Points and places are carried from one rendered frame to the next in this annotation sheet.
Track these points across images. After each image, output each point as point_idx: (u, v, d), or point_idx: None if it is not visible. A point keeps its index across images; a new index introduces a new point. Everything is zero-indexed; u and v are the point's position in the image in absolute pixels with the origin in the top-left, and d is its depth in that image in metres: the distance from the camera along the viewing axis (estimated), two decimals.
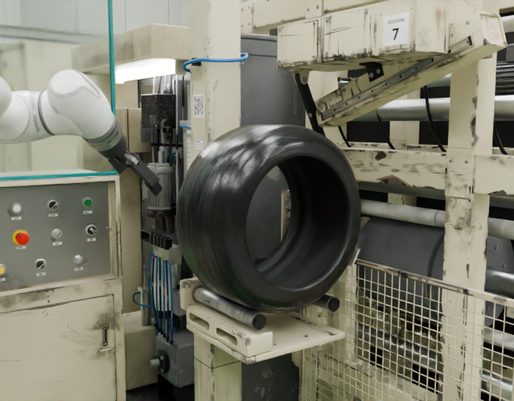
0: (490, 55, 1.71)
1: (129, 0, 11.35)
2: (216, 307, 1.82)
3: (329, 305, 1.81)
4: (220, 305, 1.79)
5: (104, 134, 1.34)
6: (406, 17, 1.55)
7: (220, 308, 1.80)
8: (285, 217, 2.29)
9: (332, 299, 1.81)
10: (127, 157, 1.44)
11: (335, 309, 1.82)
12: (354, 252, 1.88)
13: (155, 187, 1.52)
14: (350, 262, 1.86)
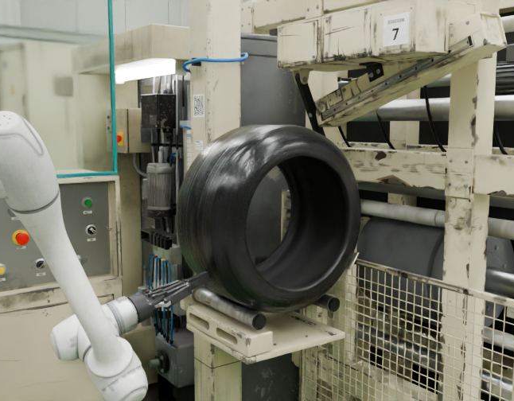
0: (490, 55, 1.71)
1: (129, 0, 11.35)
2: (216, 308, 1.82)
3: (329, 308, 1.81)
4: (220, 306, 1.79)
5: None
6: (406, 17, 1.55)
7: (220, 309, 1.80)
8: (285, 217, 2.29)
9: (330, 301, 1.81)
10: (145, 296, 1.62)
11: (337, 308, 1.82)
12: (352, 256, 1.87)
13: None
14: (348, 266, 1.86)
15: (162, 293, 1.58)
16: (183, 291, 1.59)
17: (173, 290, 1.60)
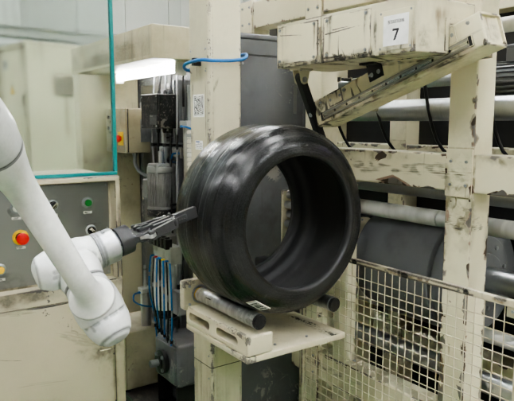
0: (490, 55, 1.71)
1: (129, 0, 11.35)
2: (216, 304, 1.81)
3: (331, 310, 1.82)
4: (222, 302, 1.79)
5: None
6: (406, 17, 1.55)
7: (220, 305, 1.80)
8: (285, 217, 2.29)
9: (329, 305, 1.81)
10: None
11: (338, 305, 1.83)
12: (258, 309, 1.68)
13: None
14: (251, 302, 1.66)
15: (148, 226, 1.53)
16: (169, 223, 1.54)
17: (159, 223, 1.55)
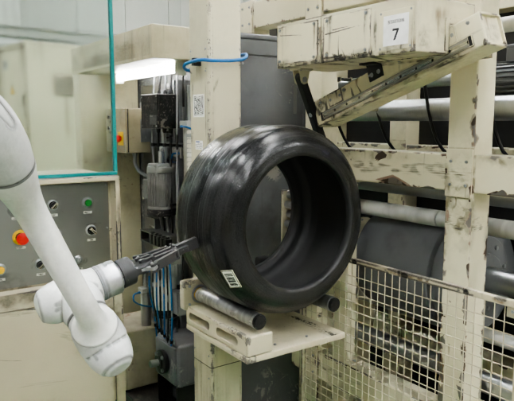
0: (490, 55, 1.71)
1: (129, 0, 11.35)
2: (221, 297, 1.82)
3: (330, 309, 1.81)
4: (230, 299, 1.81)
5: None
6: (406, 17, 1.55)
7: (227, 298, 1.81)
8: (285, 217, 2.29)
9: (329, 304, 1.81)
10: (132, 261, 1.59)
11: (338, 306, 1.83)
12: (229, 284, 1.62)
13: None
14: (227, 273, 1.60)
15: (149, 258, 1.55)
16: (170, 255, 1.55)
17: (161, 255, 1.57)
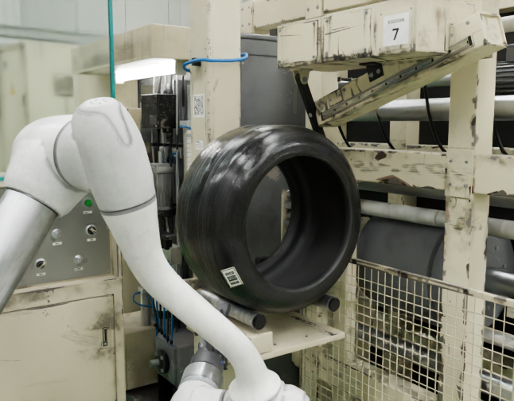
0: (490, 55, 1.71)
1: (129, 0, 11.35)
2: (221, 297, 1.82)
3: (330, 309, 1.81)
4: (230, 299, 1.81)
5: None
6: (406, 17, 1.55)
7: (227, 298, 1.81)
8: (285, 217, 2.29)
9: (329, 304, 1.81)
10: None
11: (338, 306, 1.83)
12: (230, 283, 1.62)
13: None
14: (227, 271, 1.60)
15: None
16: None
17: None
